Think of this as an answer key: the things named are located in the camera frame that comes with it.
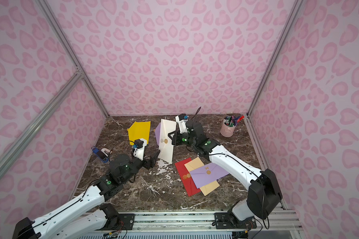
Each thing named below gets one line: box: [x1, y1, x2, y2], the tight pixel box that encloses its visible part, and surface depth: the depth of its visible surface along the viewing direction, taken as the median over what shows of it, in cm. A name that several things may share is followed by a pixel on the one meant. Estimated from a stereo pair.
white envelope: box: [158, 118, 177, 164], surface depth 79 cm
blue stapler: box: [90, 145, 111, 163], surface depth 99 cm
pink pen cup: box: [220, 116, 238, 138], surface depth 102 cm
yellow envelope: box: [127, 120, 152, 146], surface depth 112 cm
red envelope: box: [174, 157, 201, 198], surface depth 89 cm
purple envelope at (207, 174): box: [188, 162, 230, 189], surface depth 90 cm
